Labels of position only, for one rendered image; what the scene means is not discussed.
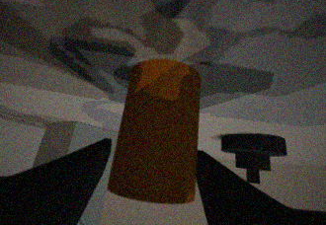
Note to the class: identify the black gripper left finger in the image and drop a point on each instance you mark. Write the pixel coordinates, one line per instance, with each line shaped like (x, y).
(54, 193)

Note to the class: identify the orange cylinder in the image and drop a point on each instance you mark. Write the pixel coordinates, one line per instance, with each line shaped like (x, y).
(156, 154)

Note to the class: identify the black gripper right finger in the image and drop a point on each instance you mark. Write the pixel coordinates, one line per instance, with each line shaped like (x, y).
(229, 200)

